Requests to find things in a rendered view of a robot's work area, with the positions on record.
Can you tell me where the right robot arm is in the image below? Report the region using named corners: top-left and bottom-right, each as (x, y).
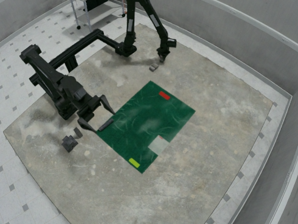
top-left (19, 44), bottom-right (92, 118)

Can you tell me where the dark grey cylinder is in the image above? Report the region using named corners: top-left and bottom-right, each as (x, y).
top-left (99, 118), bottom-right (114, 131)

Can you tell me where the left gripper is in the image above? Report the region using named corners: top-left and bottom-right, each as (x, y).
top-left (156, 47), bottom-right (170, 60)

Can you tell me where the green flat mat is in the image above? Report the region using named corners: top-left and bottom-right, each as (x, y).
top-left (96, 80), bottom-right (196, 174)

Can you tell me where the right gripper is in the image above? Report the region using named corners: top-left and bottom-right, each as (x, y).
top-left (77, 94), bottom-right (116, 133)

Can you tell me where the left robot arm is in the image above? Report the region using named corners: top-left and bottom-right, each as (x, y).
top-left (120, 0), bottom-right (176, 55)

